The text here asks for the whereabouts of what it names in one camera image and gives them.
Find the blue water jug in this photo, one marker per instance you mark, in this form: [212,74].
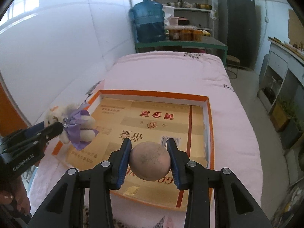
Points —
[148,19]

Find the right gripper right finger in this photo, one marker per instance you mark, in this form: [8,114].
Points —
[190,175]

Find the round wooden stool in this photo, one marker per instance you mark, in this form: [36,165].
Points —
[232,66]

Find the metal kitchen shelf rack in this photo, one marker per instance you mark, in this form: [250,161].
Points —
[185,4]

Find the black refrigerator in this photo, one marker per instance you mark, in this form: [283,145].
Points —
[237,25]

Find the pink quilted blanket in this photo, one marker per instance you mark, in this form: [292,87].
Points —
[236,145]

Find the grey counter cabinet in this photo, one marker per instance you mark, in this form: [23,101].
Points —
[281,90]

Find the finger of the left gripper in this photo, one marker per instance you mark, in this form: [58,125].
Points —
[35,136]

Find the pink foam ball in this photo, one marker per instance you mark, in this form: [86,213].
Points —
[150,161]

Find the orange shallow cardboard box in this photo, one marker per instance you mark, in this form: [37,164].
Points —
[144,116]

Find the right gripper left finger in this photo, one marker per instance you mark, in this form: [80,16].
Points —
[107,175]

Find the white bear purple dress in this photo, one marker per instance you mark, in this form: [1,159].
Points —
[78,124]

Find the clear lidded food container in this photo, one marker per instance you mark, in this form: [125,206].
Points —
[184,33]

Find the green low table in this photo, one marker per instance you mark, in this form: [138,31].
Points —
[206,42]

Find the person's left hand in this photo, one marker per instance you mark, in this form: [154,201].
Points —
[17,193]

